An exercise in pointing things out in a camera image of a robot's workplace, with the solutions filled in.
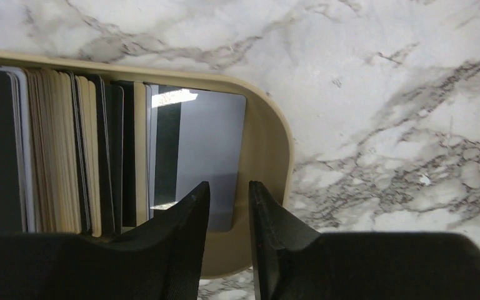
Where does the tan oval card tray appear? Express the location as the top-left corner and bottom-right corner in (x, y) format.
(0, 50), (294, 279)

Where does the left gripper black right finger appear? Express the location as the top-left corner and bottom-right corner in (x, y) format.
(248, 181), (480, 299)

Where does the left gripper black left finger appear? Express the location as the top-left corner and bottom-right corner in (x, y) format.
(0, 181), (210, 299)

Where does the silver credit card stack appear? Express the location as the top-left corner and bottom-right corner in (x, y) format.
(0, 66), (246, 238)

